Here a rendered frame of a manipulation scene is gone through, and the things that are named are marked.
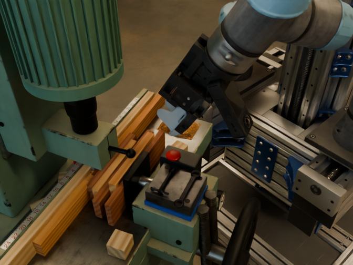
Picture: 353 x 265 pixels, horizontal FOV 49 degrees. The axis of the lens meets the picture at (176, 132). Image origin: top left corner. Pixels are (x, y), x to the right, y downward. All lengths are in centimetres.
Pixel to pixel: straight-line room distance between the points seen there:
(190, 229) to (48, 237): 27
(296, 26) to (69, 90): 35
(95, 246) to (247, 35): 50
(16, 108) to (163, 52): 248
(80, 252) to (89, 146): 21
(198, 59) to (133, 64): 244
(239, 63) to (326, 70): 73
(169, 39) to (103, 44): 275
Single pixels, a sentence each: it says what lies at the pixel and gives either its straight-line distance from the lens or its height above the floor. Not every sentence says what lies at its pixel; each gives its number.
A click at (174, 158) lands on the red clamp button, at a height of 102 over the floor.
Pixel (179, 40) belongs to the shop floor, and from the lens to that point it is 334.
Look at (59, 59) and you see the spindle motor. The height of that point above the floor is 127.
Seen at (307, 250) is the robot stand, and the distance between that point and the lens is 168.
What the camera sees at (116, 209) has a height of 93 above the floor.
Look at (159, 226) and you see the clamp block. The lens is 80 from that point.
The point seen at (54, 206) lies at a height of 95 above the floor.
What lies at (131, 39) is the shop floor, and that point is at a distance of 338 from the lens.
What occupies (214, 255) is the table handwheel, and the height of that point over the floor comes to 82.
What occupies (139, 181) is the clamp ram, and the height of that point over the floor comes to 96.
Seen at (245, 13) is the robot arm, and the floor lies 136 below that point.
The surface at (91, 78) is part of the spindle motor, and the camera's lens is 63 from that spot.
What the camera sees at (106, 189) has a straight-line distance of 82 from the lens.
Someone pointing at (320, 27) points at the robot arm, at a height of 133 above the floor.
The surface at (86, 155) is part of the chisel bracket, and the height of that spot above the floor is 103.
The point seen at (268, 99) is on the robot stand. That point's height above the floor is 73.
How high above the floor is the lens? 157
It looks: 41 degrees down
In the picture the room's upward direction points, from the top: straight up
